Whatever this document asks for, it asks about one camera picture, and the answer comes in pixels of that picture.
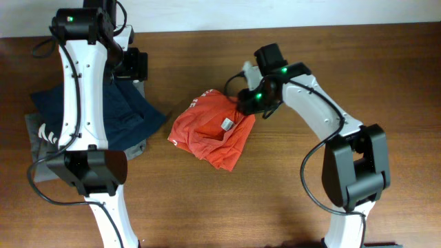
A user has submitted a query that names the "left black cable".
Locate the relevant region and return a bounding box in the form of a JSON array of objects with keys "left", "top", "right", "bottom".
[{"left": 26, "top": 0, "right": 128, "bottom": 248}]

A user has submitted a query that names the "right black cable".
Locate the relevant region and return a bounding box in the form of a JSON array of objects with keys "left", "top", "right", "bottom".
[{"left": 223, "top": 70, "right": 368, "bottom": 248}]

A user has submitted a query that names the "folded navy blue t-shirt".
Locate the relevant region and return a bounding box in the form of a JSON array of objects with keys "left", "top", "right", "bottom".
[{"left": 30, "top": 81, "right": 166, "bottom": 150}]

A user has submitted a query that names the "red orange t-shirt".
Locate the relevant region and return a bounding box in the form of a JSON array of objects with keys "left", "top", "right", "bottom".
[{"left": 167, "top": 90, "right": 256, "bottom": 172}]

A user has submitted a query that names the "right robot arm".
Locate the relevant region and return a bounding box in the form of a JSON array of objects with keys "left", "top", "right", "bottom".
[{"left": 238, "top": 61, "right": 391, "bottom": 247}]

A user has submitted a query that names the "black cable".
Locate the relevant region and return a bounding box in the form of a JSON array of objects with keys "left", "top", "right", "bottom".
[
  {"left": 26, "top": 0, "right": 128, "bottom": 248},
  {"left": 223, "top": 70, "right": 368, "bottom": 248}
]

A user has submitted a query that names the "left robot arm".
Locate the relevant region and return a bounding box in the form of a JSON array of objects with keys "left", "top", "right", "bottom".
[{"left": 47, "top": 1, "right": 147, "bottom": 247}]

